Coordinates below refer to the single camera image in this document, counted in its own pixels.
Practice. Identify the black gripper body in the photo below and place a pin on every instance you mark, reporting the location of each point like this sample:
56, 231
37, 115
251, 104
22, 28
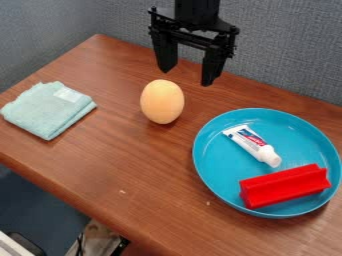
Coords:
192, 23

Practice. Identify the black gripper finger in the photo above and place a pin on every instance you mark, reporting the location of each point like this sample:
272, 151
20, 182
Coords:
213, 64
166, 51

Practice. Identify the white toothpaste tube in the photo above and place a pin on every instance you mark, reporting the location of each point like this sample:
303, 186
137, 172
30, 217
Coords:
255, 144

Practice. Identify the blue round plate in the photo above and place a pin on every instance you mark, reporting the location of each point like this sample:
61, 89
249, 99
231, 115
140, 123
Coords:
224, 163

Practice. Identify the light blue folded cloth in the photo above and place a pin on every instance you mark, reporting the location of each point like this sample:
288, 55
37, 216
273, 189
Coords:
48, 109

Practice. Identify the orange egg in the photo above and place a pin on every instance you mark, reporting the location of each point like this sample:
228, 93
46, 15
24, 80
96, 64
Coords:
162, 101

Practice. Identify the red plastic block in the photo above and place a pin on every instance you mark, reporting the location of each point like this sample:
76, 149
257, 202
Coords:
285, 185

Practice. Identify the grey object under table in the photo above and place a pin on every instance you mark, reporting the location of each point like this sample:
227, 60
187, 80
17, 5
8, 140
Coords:
98, 241

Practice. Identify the white object bottom left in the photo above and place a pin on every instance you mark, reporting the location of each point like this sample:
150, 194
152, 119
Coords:
12, 248

